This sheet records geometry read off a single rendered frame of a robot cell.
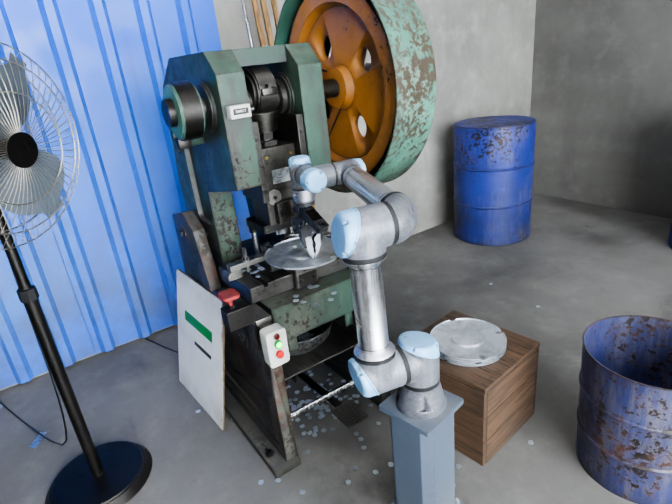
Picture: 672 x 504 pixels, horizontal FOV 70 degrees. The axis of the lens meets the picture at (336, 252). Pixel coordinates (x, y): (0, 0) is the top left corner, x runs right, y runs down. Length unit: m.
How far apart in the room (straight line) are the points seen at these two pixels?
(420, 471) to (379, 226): 0.79
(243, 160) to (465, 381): 1.08
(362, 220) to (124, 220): 1.91
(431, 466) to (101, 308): 2.04
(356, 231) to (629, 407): 1.03
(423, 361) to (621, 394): 0.65
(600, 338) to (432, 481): 0.82
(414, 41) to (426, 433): 1.21
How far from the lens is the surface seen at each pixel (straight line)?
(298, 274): 1.79
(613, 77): 4.59
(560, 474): 2.03
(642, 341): 2.09
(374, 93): 1.83
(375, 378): 1.33
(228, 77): 1.62
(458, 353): 1.88
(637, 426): 1.79
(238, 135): 1.64
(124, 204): 2.85
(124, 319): 3.04
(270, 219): 1.78
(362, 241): 1.15
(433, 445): 1.53
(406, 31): 1.71
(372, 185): 1.38
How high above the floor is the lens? 1.45
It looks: 22 degrees down
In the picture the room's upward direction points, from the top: 6 degrees counter-clockwise
